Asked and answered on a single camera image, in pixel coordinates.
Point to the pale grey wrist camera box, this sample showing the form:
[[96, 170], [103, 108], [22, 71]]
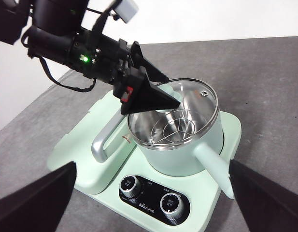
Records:
[[126, 9]]

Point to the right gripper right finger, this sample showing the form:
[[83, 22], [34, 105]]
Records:
[[269, 203]]

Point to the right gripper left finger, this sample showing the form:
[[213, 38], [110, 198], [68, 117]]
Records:
[[35, 200]]

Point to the silver timer dial knob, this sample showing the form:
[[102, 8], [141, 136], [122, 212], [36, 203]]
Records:
[[130, 186]]

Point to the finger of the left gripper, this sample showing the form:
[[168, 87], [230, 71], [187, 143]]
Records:
[[145, 64], [148, 96]]

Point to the glass lid with green knob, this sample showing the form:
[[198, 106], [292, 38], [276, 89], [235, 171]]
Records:
[[199, 104]]

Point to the silver temperature dial knob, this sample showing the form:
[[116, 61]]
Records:
[[170, 202]]

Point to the green breakfast machine base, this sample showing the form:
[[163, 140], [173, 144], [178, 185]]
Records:
[[107, 169]]

